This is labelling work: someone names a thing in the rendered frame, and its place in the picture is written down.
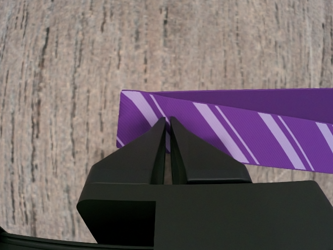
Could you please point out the purple striped necktie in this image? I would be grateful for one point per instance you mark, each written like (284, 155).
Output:
(279, 128)

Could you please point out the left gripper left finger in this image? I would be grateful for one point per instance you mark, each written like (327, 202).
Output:
(141, 160)

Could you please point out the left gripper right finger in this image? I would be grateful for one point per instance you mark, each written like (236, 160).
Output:
(196, 162)

